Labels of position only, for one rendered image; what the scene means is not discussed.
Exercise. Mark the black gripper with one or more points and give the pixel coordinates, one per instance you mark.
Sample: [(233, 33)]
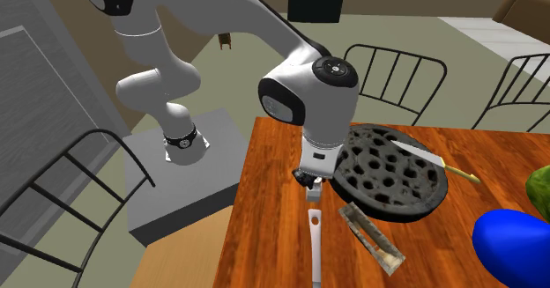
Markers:
[(302, 178)]

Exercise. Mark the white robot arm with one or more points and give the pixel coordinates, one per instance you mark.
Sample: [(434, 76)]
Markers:
[(215, 12)]

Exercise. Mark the wooden table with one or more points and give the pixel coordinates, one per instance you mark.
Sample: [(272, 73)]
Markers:
[(275, 218)]

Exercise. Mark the white spatula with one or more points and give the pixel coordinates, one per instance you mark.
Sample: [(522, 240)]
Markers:
[(316, 248)]

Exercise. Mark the dark round perforated trivet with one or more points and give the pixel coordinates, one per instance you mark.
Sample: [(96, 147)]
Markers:
[(386, 180)]

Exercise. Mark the grey oblong tray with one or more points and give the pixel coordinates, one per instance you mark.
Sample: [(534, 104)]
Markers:
[(369, 235)]

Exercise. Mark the grey robot stand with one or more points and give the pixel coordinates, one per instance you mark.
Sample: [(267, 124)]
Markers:
[(185, 192)]

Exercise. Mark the small brown stool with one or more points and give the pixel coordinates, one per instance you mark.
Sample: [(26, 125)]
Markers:
[(224, 41)]

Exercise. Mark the black metal chair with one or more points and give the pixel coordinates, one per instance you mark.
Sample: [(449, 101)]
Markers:
[(92, 225), (432, 60), (518, 58)]

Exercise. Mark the blue rounded object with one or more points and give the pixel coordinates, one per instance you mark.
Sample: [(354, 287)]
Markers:
[(511, 244)]

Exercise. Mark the green rounded object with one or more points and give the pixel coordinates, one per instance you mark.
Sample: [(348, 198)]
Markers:
[(542, 190)]

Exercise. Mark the grey door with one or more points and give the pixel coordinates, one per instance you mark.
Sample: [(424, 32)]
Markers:
[(30, 107)]

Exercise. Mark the brown armchair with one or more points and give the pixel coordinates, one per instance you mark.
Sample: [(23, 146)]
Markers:
[(530, 8)]

